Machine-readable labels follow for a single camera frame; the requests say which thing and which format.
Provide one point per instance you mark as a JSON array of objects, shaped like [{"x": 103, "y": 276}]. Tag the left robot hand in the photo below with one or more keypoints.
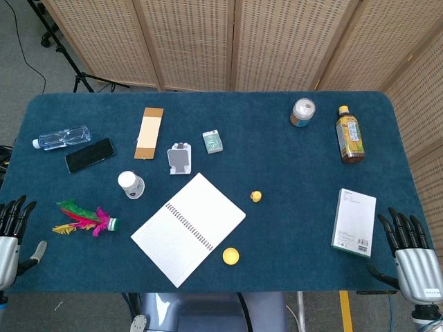
[{"x": 7, "y": 249}]

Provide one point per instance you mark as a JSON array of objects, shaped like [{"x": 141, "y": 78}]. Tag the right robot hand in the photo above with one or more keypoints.
[{"x": 413, "y": 268}]

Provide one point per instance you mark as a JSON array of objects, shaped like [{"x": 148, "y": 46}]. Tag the colourful feather shuttlecock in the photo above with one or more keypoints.
[{"x": 88, "y": 221}]

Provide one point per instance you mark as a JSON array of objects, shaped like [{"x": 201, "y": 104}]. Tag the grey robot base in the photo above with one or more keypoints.
[{"x": 211, "y": 311}]

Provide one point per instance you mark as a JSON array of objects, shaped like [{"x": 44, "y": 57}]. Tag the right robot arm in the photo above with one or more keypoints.
[{"x": 427, "y": 318}]

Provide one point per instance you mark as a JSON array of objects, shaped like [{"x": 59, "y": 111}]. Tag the white phone stand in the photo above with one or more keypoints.
[{"x": 179, "y": 159}]

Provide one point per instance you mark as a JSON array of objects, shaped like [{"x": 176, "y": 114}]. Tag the black tripod stand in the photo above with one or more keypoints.
[{"x": 65, "y": 52}]

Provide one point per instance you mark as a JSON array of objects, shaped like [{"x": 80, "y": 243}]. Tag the white product box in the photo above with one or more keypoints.
[{"x": 354, "y": 223}]

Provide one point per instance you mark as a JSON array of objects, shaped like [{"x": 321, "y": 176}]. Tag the clear plastic water bottle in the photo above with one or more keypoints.
[{"x": 64, "y": 137}]

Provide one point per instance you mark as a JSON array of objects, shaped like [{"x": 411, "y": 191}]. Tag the black smartphone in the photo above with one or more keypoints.
[{"x": 90, "y": 155}]

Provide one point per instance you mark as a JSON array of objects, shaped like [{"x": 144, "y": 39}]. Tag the blue table cloth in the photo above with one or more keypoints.
[{"x": 311, "y": 180}]

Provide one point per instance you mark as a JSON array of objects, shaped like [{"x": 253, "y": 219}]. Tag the floral paper cup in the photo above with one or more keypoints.
[{"x": 131, "y": 185}]

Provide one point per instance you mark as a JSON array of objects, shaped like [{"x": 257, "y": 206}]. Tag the yellow tea bottle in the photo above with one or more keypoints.
[{"x": 349, "y": 136}]

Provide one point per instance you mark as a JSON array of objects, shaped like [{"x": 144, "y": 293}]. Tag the small yellow duck toy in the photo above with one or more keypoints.
[{"x": 255, "y": 196}]

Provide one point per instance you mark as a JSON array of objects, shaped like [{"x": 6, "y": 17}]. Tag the open spiral notebook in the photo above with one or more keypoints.
[{"x": 188, "y": 230}]

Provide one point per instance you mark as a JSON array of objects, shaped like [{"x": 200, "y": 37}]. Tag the brown cardboard card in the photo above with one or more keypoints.
[{"x": 149, "y": 133}]

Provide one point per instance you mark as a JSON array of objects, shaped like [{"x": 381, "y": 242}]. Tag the clear jar with white lid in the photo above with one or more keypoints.
[{"x": 302, "y": 112}]

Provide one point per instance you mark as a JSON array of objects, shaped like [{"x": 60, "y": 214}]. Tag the green tissue pack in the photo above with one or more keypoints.
[{"x": 212, "y": 141}]

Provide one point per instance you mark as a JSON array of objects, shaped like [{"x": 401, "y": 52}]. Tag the woven folding screen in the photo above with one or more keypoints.
[{"x": 242, "y": 41}]

